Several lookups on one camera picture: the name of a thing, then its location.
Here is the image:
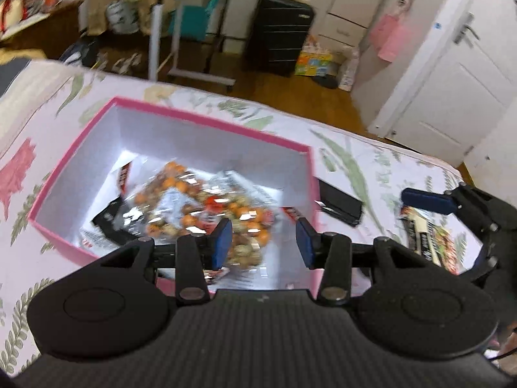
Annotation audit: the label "cream orange biscuit bag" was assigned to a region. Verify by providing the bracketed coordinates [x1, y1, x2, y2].
[400, 206, 461, 275]

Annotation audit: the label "plain black snack packet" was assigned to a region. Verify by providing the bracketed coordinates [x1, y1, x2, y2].
[315, 179, 363, 228]

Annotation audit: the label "clear bag mixed nuts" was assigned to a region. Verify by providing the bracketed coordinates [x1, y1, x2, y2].
[181, 170, 296, 291]
[122, 159, 224, 244]

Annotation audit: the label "white door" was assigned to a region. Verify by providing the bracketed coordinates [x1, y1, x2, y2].
[376, 0, 516, 167]

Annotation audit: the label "pink cardboard box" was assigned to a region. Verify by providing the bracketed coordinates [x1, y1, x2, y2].
[29, 98, 316, 290]

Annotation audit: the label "white plastic package on floor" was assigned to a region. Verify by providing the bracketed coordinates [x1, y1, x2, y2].
[337, 47, 360, 92]

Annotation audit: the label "pink paper bag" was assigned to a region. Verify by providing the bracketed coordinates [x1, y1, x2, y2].
[368, 12, 412, 63]

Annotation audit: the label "colourful gift bag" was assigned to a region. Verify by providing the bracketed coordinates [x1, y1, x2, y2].
[294, 35, 343, 77]

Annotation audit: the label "floral bed sheet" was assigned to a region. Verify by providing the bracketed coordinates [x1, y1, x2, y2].
[1, 60, 461, 375]

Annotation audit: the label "black suitcase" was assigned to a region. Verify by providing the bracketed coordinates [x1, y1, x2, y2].
[242, 0, 315, 76]

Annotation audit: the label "teal shopping bag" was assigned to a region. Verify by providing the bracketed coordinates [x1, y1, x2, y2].
[181, 0, 219, 41]

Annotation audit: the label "wooden nightstand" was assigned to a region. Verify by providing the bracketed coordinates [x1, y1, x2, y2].
[1, 0, 83, 59]

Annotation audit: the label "brown paper bag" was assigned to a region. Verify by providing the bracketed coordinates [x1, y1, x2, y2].
[88, 0, 117, 36]

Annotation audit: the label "cream gift box red ribbon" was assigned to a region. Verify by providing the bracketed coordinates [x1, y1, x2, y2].
[0, 0, 24, 33]

